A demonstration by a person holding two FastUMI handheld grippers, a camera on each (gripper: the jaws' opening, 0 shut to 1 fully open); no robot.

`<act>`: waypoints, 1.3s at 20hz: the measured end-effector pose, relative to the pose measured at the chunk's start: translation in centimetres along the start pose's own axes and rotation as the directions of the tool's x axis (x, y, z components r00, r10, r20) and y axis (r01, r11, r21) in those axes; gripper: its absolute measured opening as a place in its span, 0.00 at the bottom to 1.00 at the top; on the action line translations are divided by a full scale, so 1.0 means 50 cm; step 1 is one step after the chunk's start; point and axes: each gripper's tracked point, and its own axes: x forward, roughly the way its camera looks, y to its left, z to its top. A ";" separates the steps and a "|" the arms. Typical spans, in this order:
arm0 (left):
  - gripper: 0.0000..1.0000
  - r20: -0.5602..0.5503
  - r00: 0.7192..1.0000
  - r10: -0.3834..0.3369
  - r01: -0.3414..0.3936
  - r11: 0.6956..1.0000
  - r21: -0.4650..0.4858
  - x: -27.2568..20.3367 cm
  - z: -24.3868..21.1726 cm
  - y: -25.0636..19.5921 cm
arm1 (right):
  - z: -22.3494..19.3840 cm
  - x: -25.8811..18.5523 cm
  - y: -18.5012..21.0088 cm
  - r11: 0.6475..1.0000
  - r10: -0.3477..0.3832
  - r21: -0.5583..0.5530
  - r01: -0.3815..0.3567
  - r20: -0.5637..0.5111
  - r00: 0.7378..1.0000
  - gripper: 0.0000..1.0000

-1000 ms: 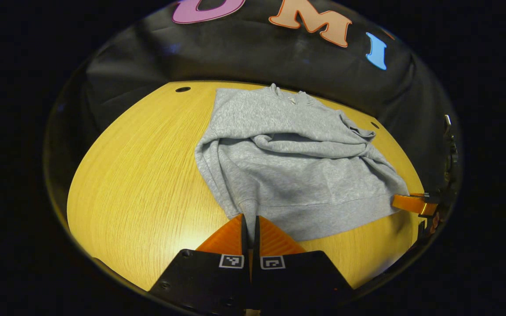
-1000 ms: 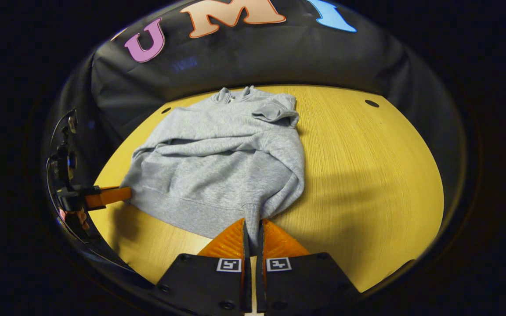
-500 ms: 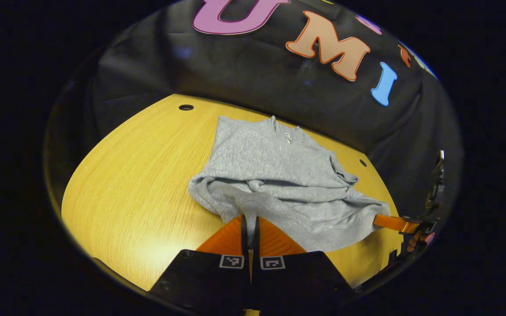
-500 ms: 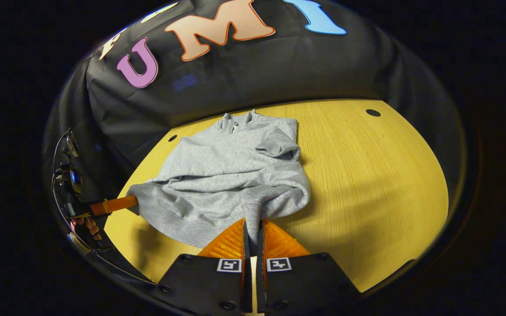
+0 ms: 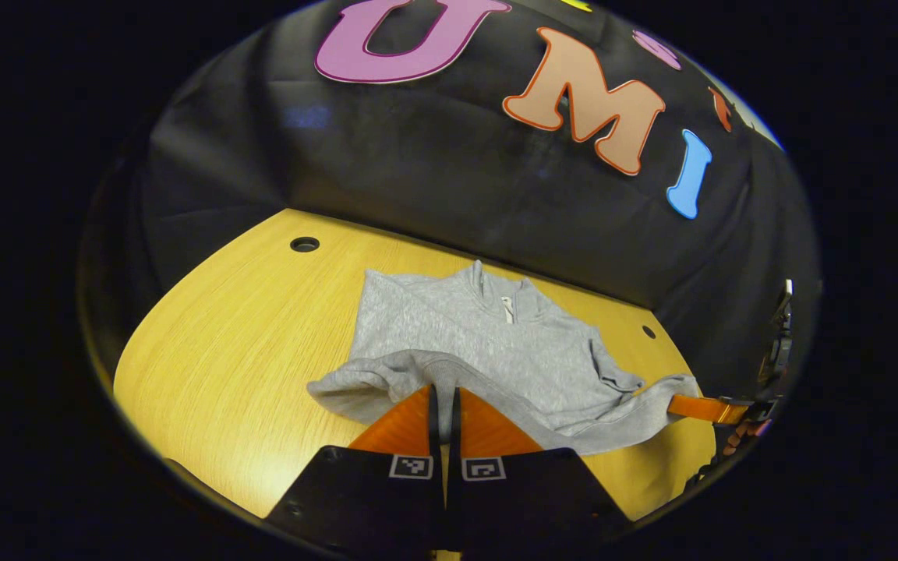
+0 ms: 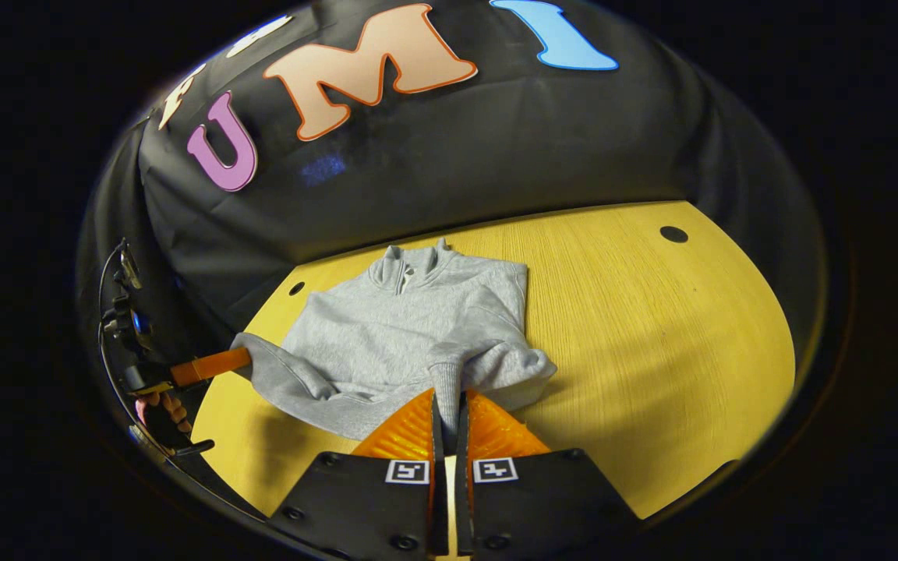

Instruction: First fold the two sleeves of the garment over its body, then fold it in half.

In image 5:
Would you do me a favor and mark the grey zip-neck sweatshirt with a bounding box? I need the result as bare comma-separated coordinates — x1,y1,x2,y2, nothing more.
307,259,701,457

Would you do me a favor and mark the black backdrop cloth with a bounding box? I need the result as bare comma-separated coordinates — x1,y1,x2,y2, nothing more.
83,0,820,398

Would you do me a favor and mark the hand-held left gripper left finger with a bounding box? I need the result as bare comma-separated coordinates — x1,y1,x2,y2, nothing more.
266,383,446,550

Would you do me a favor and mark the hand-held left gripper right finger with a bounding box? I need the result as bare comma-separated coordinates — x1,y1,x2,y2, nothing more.
449,386,633,550

